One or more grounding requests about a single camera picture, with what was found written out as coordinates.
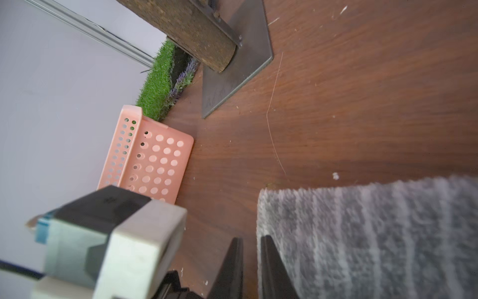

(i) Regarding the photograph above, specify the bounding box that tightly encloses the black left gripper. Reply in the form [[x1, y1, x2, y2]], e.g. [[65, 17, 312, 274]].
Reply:
[[151, 270, 203, 299]]

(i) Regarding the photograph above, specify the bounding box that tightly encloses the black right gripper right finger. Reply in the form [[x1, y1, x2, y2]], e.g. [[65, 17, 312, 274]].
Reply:
[[260, 235, 299, 299]]

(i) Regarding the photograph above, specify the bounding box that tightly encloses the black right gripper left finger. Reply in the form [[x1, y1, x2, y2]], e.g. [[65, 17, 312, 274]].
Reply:
[[207, 237, 244, 299]]

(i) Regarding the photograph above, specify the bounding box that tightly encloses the grey striped dishcloth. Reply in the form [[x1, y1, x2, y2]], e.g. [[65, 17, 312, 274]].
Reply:
[[256, 176, 478, 299]]

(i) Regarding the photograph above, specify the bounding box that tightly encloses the pink perforated plastic basket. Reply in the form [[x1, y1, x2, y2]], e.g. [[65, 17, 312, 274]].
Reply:
[[97, 105, 194, 204]]

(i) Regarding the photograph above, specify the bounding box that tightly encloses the green artificial grass mat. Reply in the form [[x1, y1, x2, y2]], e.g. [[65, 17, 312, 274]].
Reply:
[[136, 38, 200, 123]]

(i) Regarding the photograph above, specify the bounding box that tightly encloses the pink cherry blossom tree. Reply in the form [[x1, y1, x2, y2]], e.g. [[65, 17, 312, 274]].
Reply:
[[119, 1, 237, 73]]

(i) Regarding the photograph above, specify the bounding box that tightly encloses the aluminium frame corner post left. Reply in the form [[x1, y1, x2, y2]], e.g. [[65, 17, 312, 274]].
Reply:
[[26, 0, 154, 68]]

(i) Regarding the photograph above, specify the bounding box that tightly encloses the dark metal tree base plate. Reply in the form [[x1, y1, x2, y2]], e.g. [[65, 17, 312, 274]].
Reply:
[[191, 0, 274, 118]]

